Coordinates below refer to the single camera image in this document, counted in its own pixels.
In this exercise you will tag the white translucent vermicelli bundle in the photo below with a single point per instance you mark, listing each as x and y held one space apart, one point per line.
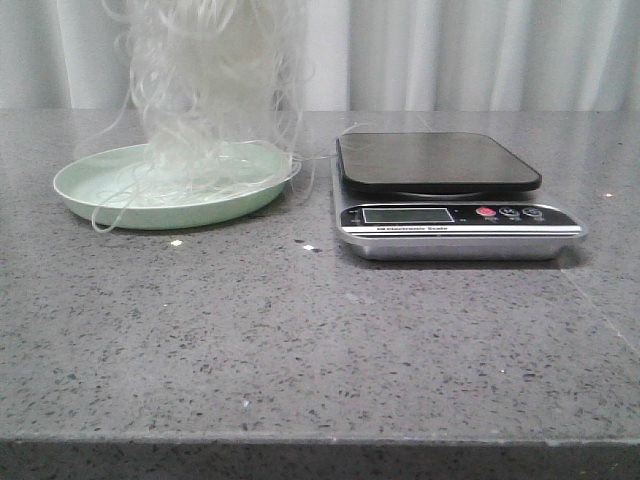
205 71

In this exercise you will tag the light green round plate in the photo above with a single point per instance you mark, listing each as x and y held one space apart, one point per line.
174 186

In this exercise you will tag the white pleated curtain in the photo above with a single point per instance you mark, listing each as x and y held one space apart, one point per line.
363 55

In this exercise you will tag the silver black kitchen scale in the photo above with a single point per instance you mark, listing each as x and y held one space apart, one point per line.
443 196

